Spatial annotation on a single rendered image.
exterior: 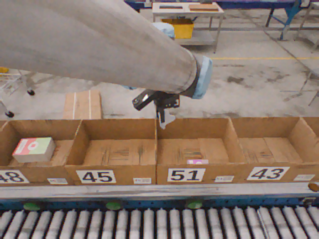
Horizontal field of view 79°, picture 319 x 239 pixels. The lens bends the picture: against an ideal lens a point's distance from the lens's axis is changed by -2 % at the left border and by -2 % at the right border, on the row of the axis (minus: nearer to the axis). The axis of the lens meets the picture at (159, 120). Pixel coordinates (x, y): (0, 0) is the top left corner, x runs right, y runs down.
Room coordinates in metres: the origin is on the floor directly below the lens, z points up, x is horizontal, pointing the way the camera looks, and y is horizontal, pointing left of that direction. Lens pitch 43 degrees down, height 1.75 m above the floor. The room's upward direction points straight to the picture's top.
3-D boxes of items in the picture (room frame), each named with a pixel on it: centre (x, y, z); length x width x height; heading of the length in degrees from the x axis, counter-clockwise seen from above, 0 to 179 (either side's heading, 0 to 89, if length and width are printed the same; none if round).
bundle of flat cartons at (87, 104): (2.00, 1.02, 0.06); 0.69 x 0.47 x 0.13; 15
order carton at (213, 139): (0.62, -0.18, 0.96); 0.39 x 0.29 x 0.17; 91
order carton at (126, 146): (0.61, 0.21, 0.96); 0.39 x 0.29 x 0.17; 91
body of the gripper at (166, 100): (0.56, -0.02, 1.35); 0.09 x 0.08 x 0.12; 107
